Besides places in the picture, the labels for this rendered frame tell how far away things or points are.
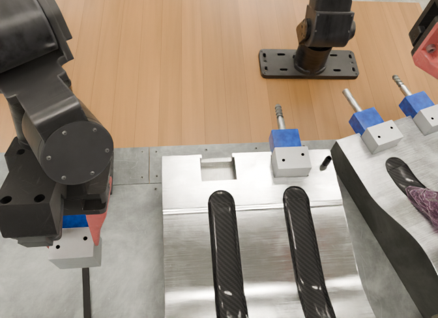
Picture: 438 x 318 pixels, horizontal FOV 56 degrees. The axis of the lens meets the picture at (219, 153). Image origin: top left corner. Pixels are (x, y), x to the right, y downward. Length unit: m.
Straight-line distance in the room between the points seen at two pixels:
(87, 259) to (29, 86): 0.23
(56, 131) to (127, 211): 0.38
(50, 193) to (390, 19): 0.86
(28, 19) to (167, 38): 0.55
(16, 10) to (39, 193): 0.14
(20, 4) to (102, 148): 0.13
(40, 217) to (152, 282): 0.32
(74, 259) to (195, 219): 0.17
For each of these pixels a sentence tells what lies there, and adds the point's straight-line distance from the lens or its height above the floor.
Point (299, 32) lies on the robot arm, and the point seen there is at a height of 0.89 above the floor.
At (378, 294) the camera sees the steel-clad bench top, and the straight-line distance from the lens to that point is 0.70.
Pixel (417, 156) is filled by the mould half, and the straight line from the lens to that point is 0.76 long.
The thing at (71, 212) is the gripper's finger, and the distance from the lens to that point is 0.45.
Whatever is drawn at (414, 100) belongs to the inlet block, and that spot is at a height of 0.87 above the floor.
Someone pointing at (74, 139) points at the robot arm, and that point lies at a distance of 0.33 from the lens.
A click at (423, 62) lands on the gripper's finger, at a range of 0.40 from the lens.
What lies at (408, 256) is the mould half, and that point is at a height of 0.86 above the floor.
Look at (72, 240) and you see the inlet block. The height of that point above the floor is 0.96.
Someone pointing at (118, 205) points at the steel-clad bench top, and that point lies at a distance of 0.69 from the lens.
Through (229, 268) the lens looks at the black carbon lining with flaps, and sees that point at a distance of 0.57.
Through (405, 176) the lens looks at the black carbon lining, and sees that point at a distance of 0.73.
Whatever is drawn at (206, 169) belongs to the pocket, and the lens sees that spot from 0.64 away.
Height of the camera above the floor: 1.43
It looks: 60 degrees down
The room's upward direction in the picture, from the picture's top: 8 degrees clockwise
